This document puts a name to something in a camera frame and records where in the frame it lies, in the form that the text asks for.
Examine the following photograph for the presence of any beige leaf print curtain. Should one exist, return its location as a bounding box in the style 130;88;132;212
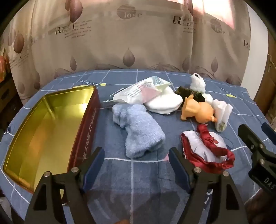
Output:
4;0;252;104

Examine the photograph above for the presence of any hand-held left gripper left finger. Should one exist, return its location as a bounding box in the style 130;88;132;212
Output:
25;147;105;224

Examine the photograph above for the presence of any red tin box gold inside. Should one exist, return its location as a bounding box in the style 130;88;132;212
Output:
3;86;102;198

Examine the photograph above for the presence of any white floral packet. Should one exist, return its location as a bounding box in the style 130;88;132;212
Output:
212;99;234;132

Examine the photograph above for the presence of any white teal tissue packet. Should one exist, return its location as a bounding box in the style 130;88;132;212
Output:
104;76;173;105

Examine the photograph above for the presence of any white sock red trim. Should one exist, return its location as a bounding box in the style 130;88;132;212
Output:
144;89;184;114

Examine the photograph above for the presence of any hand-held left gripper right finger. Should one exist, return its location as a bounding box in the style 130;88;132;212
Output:
169;147;248;224

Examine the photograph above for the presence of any orange rubber animal toy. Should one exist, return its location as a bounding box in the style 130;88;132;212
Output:
181;96;217;124

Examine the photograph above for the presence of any brown wooden furniture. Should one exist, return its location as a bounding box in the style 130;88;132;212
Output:
253;22;276;130

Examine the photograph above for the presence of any blue fuzzy sock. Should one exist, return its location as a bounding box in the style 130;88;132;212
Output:
112;103;166;160

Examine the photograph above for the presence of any white plush toy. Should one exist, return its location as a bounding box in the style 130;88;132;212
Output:
189;73;214;104

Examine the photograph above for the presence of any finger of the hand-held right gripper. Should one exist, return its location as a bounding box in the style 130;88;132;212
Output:
262;122;276;139
238;124;276;167

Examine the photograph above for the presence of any blue checked tablecloth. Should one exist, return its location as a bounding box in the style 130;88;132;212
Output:
0;69;276;224

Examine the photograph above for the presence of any dark green cloth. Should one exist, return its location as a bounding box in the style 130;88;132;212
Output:
175;86;205;101

